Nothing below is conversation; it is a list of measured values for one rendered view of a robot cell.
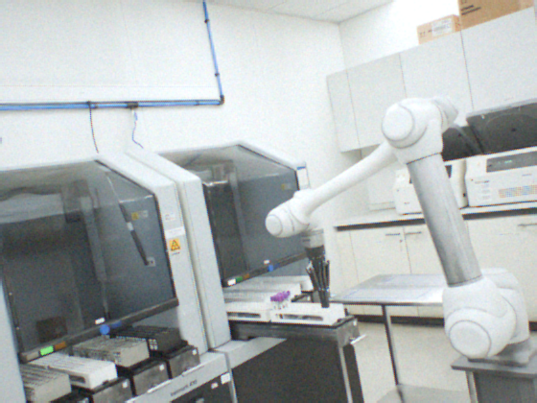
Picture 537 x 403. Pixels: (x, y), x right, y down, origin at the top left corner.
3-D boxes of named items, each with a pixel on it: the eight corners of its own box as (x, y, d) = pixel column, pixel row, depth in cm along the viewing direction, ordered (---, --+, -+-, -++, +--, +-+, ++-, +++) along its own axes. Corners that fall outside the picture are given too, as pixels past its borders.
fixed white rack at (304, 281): (264, 293, 285) (262, 281, 285) (276, 288, 293) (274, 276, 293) (309, 293, 265) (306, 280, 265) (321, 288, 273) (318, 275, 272)
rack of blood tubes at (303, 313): (270, 324, 221) (268, 310, 220) (287, 317, 228) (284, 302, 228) (331, 328, 201) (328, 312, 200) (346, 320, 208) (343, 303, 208)
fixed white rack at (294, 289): (244, 301, 274) (242, 289, 274) (257, 296, 282) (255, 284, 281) (289, 302, 254) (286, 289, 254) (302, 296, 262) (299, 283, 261)
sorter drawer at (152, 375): (43, 376, 234) (39, 356, 233) (74, 364, 244) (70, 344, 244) (144, 398, 185) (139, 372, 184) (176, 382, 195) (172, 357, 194)
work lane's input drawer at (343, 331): (213, 338, 244) (209, 318, 243) (235, 327, 254) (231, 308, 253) (350, 350, 194) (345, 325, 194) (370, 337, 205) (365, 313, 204)
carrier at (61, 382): (69, 391, 181) (65, 372, 180) (72, 391, 179) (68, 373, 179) (34, 406, 172) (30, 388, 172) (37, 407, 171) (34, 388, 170)
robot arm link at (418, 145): (526, 339, 161) (509, 367, 143) (471, 345, 171) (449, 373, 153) (439, 89, 164) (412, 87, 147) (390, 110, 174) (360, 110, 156)
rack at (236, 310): (219, 321, 242) (216, 308, 242) (234, 315, 250) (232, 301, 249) (268, 324, 222) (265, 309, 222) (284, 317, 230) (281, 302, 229)
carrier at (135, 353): (146, 356, 203) (143, 341, 203) (150, 357, 202) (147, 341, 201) (119, 368, 194) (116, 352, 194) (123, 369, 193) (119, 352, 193)
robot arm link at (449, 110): (403, 120, 185) (386, 121, 174) (448, 84, 175) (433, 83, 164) (426, 153, 182) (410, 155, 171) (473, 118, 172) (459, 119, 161)
